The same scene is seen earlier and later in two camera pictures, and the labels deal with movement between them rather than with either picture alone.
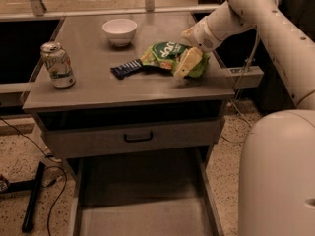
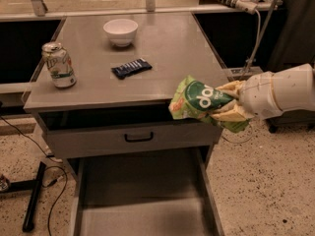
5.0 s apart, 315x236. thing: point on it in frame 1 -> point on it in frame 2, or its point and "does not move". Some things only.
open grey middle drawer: [157, 193] does not move
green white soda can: [58, 64] does not move
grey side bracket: [246, 77] does not move
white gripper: [201, 36] -> [257, 94]
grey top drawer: [131, 133] does not move
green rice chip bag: [164, 55] -> [194, 99]
